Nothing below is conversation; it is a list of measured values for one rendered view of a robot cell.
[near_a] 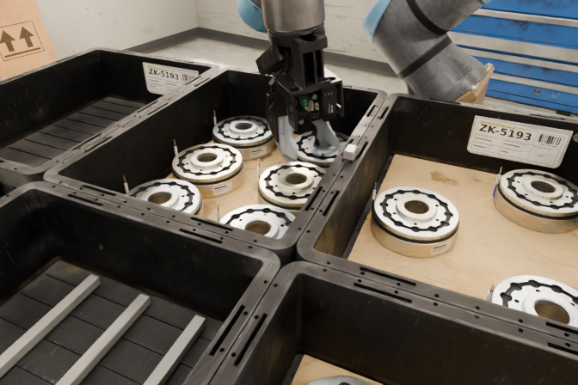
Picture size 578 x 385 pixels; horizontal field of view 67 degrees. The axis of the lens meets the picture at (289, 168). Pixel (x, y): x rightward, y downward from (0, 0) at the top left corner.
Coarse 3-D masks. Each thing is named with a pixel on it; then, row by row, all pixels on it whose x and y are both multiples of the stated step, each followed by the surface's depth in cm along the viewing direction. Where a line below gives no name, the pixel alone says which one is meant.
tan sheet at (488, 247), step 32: (416, 160) 69; (448, 192) 62; (480, 192) 62; (480, 224) 56; (512, 224) 56; (352, 256) 51; (384, 256) 51; (448, 256) 51; (480, 256) 51; (512, 256) 51; (544, 256) 51; (576, 256) 51; (448, 288) 47; (480, 288) 47; (576, 288) 47
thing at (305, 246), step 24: (408, 96) 66; (384, 120) 59; (552, 120) 59; (576, 120) 59; (360, 144) 53; (336, 192) 45; (312, 240) 38; (336, 264) 36; (360, 264) 36; (408, 288) 34; (432, 288) 34; (480, 312) 32; (504, 312) 32; (552, 336) 30; (576, 336) 30
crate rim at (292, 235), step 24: (216, 72) 75; (240, 72) 76; (384, 96) 66; (144, 120) 59; (360, 120) 59; (96, 144) 53; (336, 168) 48; (96, 192) 44; (312, 192) 44; (168, 216) 41; (192, 216) 41; (312, 216) 41; (240, 240) 38; (264, 240) 38; (288, 240) 38
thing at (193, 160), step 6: (204, 150) 64; (210, 150) 64; (216, 150) 64; (192, 156) 63; (198, 156) 63; (216, 156) 64; (222, 156) 63; (192, 162) 62; (198, 162) 62; (204, 162) 62; (210, 162) 62; (216, 162) 62; (222, 162) 62; (204, 168) 61
